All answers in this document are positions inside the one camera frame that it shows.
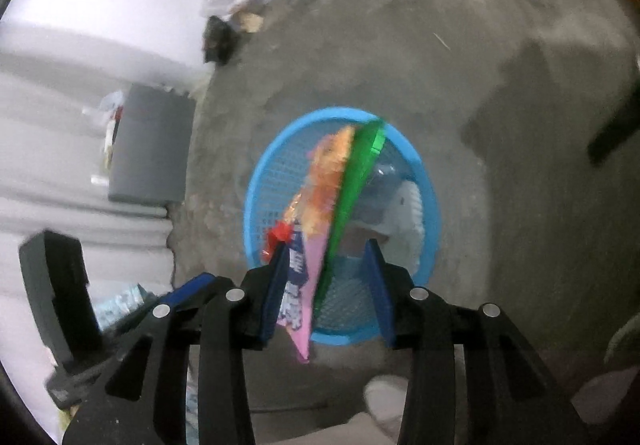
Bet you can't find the white paper sheet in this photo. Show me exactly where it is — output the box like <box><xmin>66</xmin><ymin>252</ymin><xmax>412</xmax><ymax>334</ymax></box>
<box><xmin>352</xmin><ymin>181</ymin><xmax>425</xmax><ymax>275</ymax></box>

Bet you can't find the pink orange snack packet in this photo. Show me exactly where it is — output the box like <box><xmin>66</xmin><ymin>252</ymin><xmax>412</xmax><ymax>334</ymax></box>
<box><xmin>262</xmin><ymin>124</ymin><xmax>356</xmax><ymax>363</ymax></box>

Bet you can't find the green snack packet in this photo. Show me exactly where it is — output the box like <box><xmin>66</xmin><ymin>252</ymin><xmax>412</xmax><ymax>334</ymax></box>
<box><xmin>312</xmin><ymin>119</ymin><xmax>386</xmax><ymax>318</ymax></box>

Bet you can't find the floral light-blue tablecloth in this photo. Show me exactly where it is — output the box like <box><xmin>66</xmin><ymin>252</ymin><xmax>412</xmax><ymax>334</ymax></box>
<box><xmin>93</xmin><ymin>285</ymin><xmax>200</xmax><ymax>444</ymax></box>

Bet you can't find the white shoe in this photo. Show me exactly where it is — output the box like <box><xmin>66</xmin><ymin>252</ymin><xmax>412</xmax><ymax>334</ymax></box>
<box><xmin>363</xmin><ymin>375</ymin><xmax>408</xmax><ymax>442</ymax></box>

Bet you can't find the beige trouser leg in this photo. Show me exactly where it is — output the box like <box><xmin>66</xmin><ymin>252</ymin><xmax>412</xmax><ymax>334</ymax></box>
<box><xmin>274</xmin><ymin>413</ymin><xmax>393</xmax><ymax>445</ymax></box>

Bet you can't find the blue plastic mesh basket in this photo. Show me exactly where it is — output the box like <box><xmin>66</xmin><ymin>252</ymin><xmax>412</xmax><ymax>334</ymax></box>
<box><xmin>243</xmin><ymin>107</ymin><xmax>440</xmax><ymax>347</ymax></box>

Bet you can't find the dark grey cabinet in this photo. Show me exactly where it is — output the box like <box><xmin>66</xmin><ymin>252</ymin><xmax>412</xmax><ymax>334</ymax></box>
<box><xmin>108</xmin><ymin>83</ymin><xmax>196</xmax><ymax>207</ymax></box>

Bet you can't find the clutter on cabinet top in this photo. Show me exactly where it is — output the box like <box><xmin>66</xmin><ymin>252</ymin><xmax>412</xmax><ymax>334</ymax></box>
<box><xmin>82</xmin><ymin>90</ymin><xmax>126</xmax><ymax>188</ymax></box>

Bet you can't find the grey curtain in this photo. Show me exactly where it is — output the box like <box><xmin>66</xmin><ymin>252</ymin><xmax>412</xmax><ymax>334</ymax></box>
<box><xmin>1</xmin><ymin>22</ymin><xmax>176</xmax><ymax>382</ymax></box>

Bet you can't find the black bag on floor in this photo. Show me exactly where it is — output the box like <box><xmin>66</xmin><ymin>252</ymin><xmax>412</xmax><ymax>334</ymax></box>
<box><xmin>202</xmin><ymin>16</ymin><xmax>240</xmax><ymax>66</ymax></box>

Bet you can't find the cardboard piece on floor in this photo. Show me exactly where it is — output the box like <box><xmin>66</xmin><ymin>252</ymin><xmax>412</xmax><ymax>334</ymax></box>
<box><xmin>239</xmin><ymin>12</ymin><xmax>264</xmax><ymax>34</ymax></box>

